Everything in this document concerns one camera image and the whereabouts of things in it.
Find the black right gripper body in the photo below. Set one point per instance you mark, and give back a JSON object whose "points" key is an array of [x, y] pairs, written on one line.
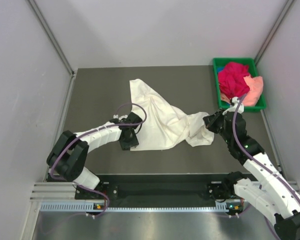
{"points": [[217, 124]]}

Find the magenta t shirt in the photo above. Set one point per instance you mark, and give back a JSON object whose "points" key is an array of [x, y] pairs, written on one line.
{"points": [[231, 80]]}

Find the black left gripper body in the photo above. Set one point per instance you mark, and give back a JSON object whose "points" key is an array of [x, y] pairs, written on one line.
{"points": [[131, 141]]}

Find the white t shirt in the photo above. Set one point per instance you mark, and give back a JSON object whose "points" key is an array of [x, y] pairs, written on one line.
{"points": [[166, 125]]}

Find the blue cloth in bin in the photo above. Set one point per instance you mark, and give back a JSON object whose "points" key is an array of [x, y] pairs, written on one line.
{"points": [[220, 68]]}

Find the peach t shirt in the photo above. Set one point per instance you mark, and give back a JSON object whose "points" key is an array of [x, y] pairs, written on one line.
{"points": [[256, 85]]}

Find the slotted grey cable duct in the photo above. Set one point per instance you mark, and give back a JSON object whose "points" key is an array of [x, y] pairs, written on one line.
{"points": [[98, 207]]}

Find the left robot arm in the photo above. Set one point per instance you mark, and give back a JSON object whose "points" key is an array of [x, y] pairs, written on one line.
{"points": [[68, 156]]}

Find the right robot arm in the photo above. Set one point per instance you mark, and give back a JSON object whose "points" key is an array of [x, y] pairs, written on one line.
{"points": [[274, 197]]}

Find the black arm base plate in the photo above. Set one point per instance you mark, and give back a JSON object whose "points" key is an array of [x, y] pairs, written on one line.
{"points": [[203, 190]]}

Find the aluminium frame rail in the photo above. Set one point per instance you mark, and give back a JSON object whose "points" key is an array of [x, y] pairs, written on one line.
{"points": [[66, 191]]}

